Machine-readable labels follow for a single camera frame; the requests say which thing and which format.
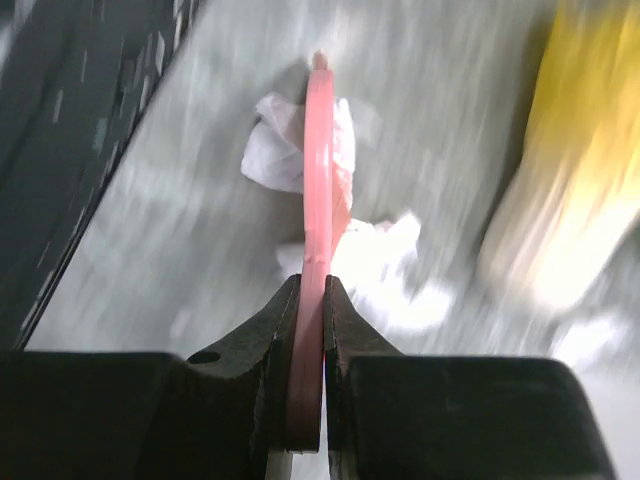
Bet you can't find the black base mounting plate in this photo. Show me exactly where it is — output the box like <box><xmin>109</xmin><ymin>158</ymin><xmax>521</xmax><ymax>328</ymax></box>
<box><xmin>1</xmin><ymin>1</ymin><xmax>200</xmax><ymax>350</ymax></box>

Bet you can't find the pink hand brush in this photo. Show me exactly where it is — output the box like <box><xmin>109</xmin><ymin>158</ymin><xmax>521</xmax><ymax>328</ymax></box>
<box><xmin>285</xmin><ymin>51</ymin><xmax>352</xmax><ymax>453</ymax></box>

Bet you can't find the yellow napa cabbage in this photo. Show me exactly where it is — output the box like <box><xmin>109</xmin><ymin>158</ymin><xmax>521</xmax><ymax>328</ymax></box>
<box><xmin>478</xmin><ymin>1</ymin><xmax>639</xmax><ymax>315</ymax></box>

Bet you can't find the paper scrap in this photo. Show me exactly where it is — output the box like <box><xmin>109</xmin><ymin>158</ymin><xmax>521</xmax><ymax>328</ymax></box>
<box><xmin>240</xmin><ymin>93</ymin><xmax>381</xmax><ymax>194</ymax></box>
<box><xmin>274</xmin><ymin>212</ymin><xmax>456</xmax><ymax>336</ymax></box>

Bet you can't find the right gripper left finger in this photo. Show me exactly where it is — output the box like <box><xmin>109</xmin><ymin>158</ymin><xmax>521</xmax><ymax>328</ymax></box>
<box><xmin>1</xmin><ymin>276</ymin><xmax>300</xmax><ymax>479</ymax></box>

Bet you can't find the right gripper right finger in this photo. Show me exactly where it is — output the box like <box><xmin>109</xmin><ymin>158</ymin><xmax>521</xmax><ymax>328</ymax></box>
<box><xmin>323</xmin><ymin>277</ymin><xmax>617</xmax><ymax>479</ymax></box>

